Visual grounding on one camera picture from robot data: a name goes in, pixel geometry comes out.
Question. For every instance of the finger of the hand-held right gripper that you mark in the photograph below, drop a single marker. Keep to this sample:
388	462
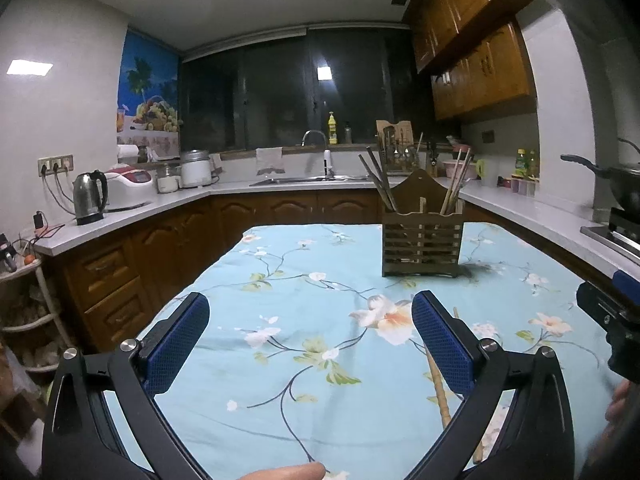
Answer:
597	300
627	282

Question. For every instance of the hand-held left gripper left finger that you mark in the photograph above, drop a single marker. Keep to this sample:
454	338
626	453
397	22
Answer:
180	342

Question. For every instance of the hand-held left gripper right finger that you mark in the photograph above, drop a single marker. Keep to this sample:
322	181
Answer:
444	345

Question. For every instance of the wooden utensil holder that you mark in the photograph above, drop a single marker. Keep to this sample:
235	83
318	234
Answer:
422	240

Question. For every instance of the light wooden chopstick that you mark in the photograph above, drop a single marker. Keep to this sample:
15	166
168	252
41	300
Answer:
457	192
460	182
450	180

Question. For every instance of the dark metal chopstick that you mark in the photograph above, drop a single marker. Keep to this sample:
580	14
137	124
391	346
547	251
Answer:
382	177
375	180
384	195

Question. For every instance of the person's right hand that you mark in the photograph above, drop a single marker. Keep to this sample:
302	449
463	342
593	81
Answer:
619	402

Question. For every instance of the person's left hand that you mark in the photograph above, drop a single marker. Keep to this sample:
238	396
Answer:
285	472

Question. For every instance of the bamboo chopstick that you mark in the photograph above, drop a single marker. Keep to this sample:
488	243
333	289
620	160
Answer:
478	452
439	390

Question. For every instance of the steel gas stove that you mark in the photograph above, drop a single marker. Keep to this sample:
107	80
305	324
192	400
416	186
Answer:
617	235

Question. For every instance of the wooden base cabinets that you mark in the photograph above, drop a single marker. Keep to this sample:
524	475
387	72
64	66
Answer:
165	260

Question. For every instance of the black wok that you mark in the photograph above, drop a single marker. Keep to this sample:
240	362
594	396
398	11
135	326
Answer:
625	185

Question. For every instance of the white kitchen countertop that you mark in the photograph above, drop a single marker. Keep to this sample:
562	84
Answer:
525	210

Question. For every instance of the pink seasoning jars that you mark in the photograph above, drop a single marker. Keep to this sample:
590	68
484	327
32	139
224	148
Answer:
524	186

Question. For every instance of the floral blue tablecloth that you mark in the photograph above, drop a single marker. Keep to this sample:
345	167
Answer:
300	410

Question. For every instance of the white storage rack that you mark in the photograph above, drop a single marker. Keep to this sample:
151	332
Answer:
30	320

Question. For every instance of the cooking oil bottle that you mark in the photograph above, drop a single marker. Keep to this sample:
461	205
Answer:
526	165

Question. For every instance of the glass jar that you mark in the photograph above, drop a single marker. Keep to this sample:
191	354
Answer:
169	181

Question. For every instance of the red white rice cooker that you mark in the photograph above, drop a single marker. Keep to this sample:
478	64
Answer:
127	187

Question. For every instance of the steel electric kettle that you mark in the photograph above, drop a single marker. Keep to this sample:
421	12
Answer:
89	200

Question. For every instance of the white cooking pot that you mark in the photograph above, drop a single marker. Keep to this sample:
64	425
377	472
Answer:
196	170

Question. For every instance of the pink basin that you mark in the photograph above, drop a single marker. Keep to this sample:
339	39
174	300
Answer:
452	169

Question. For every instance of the knife block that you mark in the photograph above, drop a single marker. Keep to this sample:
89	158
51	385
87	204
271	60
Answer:
432	160

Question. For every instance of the wooden utensil rack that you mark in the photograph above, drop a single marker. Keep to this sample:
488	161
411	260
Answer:
402	155

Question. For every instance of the paper towel roll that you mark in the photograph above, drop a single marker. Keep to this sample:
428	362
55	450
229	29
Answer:
127	155

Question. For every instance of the dark pot with pink lid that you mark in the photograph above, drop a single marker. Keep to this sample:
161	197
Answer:
460	147

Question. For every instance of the white dish cloth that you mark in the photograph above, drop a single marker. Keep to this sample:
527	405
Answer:
269	160

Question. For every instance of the steel sink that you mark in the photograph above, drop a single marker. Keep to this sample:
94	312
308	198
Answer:
310	180

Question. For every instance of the wooden cutting board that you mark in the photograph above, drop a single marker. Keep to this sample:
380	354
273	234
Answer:
392	127

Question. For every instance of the small grey bottle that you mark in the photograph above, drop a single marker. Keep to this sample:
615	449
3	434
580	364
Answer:
347	134

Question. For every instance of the chrome faucet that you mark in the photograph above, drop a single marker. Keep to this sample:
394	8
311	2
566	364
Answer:
317	150

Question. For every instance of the yellow dish soap bottle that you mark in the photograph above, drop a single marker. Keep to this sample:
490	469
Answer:
332	130

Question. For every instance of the dark kitchen window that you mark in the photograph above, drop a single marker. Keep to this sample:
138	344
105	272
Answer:
280	95

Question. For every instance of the square ceiling light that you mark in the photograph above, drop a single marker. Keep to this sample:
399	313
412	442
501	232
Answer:
30	67

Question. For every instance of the dark wall switch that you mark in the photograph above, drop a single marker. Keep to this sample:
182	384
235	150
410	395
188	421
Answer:
488	136

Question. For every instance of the wall power socket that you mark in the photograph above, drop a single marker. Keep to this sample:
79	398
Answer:
55	165

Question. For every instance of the tropical fruit wall poster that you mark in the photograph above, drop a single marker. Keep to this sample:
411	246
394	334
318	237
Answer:
147	90

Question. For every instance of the wooden wall cabinets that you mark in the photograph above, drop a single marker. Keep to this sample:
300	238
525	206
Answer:
470	35

